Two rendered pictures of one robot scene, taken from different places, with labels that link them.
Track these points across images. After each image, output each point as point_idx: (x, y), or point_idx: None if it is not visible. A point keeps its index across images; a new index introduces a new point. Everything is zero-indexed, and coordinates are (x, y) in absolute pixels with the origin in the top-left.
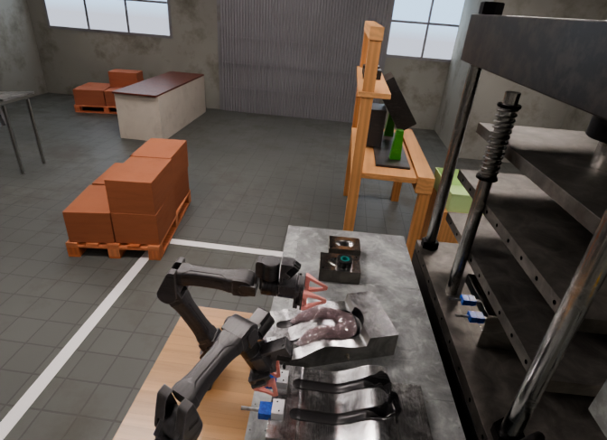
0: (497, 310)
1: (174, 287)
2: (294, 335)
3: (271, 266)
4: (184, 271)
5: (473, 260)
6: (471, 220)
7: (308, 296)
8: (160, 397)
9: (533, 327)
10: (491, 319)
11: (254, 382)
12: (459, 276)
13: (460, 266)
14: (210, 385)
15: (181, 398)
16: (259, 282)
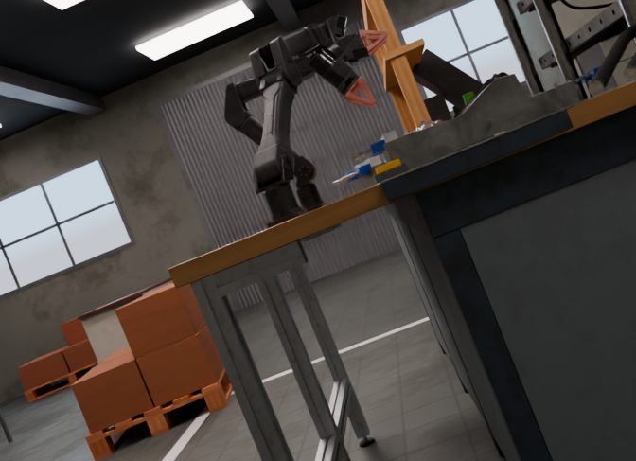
0: (599, 24)
1: (238, 98)
2: None
3: (319, 25)
4: (242, 81)
5: (570, 38)
6: (538, 2)
7: (366, 32)
8: (253, 55)
9: None
10: (607, 44)
11: (344, 85)
12: (574, 76)
13: (566, 62)
14: (293, 50)
15: (272, 55)
16: None
